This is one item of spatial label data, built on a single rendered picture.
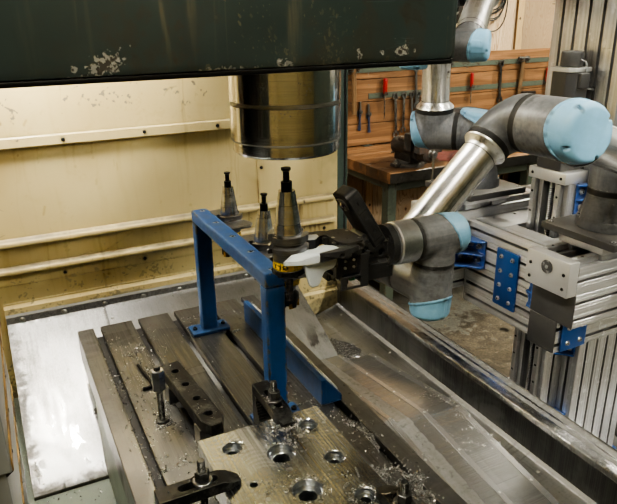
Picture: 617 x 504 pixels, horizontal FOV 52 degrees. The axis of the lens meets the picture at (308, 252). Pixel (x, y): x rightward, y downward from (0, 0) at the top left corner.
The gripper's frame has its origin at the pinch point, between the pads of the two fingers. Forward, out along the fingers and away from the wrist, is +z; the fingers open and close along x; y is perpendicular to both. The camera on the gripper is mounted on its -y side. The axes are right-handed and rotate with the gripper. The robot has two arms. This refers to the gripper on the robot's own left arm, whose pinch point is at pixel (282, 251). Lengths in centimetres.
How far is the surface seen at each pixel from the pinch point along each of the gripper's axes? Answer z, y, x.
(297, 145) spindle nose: 1.0, -18.0, -7.7
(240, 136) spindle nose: 6.8, -18.7, -1.7
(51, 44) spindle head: 30.8, -31.7, -11.9
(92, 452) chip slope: 27, 67, 57
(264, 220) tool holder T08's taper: -10.7, 5.3, 31.7
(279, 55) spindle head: 5.5, -29.9, -12.3
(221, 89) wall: -27, -14, 100
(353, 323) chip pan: -65, 65, 83
